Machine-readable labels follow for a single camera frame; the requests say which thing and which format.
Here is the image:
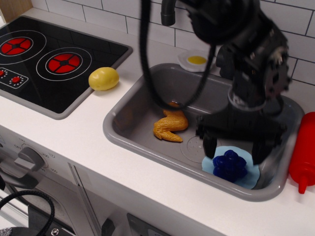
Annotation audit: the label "toy oven front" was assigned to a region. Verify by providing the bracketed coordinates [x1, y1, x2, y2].
[0, 127, 170, 236]

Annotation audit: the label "wooden panel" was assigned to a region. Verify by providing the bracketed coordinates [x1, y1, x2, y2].
[0, 0, 32, 23]

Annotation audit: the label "red ketchup bottle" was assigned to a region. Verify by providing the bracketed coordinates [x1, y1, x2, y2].
[289, 112, 315, 194]

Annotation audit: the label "toy fried egg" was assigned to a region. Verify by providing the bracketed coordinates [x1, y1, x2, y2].
[177, 50, 208, 73]

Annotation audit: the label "yellow toy potato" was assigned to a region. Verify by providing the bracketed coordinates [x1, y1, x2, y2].
[88, 67, 120, 91]

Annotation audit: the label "light blue toy plate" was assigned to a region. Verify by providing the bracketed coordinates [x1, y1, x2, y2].
[202, 146, 260, 189]

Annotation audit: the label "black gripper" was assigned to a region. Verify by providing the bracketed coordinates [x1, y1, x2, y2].
[196, 90, 287, 165]

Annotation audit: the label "black braided cable lower left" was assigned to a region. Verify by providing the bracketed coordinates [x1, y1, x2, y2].
[0, 189, 55, 236]

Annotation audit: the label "dark grey faucet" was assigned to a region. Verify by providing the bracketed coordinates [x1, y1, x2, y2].
[160, 0, 176, 26]

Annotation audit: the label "grey toy sink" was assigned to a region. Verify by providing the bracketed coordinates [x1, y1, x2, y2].
[103, 75, 304, 202]

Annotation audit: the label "blue toy blueberries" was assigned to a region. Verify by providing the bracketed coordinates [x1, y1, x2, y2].
[213, 149, 248, 182]

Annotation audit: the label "toy fried chicken wing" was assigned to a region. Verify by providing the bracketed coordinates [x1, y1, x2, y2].
[153, 109, 189, 143]

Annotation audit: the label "black toy stove top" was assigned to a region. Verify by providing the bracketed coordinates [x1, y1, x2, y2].
[0, 16, 132, 119]

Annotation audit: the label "grey oven knob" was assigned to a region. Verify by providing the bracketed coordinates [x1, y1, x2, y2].
[14, 147, 45, 171]

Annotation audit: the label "black braided cable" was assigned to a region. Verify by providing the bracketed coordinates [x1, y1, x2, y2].
[139, 0, 215, 110]
[0, 189, 55, 236]

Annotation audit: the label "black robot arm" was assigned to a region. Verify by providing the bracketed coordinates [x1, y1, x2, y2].
[184, 0, 291, 164]

